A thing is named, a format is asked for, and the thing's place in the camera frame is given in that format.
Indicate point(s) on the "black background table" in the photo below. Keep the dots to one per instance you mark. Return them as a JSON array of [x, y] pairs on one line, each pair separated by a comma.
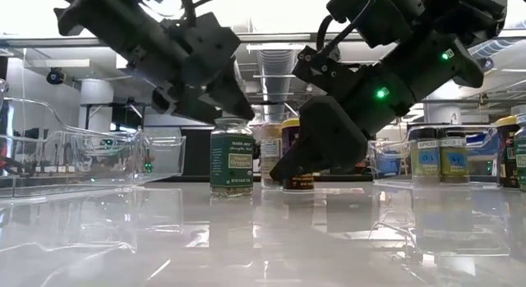
[[123, 114]]

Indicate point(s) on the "yellow-lid dark spice jar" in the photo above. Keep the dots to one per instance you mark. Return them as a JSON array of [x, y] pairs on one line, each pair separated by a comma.
[[507, 155], [289, 135]]

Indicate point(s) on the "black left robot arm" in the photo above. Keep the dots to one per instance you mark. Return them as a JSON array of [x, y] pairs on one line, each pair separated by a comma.
[[111, 28]]

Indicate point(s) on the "clear plastic bin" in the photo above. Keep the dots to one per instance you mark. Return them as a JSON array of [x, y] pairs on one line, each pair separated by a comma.
[[168, 155], [390, 155], [102, 155], [12, 188]]

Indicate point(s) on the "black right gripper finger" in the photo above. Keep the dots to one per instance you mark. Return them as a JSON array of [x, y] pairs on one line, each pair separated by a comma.
[[328, 139]]

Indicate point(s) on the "green-lid oregano jar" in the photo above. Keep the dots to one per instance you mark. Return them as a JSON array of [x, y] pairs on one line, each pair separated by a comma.
[[232, 159], [521, 155]]

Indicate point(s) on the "long ceiling light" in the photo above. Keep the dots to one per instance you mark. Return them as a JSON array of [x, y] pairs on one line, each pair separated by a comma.
[[61, 63], [275, 47]]

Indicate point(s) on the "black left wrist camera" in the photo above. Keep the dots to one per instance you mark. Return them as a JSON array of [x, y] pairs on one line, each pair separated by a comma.
[[205, 44]]

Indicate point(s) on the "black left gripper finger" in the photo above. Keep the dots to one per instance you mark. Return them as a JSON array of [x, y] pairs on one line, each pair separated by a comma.
[[230, 100], [197, 114]]

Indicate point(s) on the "silver ventilation duct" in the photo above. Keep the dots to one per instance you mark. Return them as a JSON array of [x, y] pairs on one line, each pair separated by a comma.
[[276, 81]]

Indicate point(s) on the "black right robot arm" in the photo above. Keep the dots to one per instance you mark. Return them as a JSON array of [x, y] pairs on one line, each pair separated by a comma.
[[431, 15]]

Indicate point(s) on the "black-lid olive-label spice jar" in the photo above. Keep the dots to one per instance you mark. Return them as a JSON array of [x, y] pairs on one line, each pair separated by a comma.
[[425, 159], [454, 159]]

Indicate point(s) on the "black dome camera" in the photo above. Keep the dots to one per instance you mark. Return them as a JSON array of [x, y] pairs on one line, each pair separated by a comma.
[[55, 76]]

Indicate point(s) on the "white round column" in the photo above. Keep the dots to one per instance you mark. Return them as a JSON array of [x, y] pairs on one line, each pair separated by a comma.
[[95, 106]]

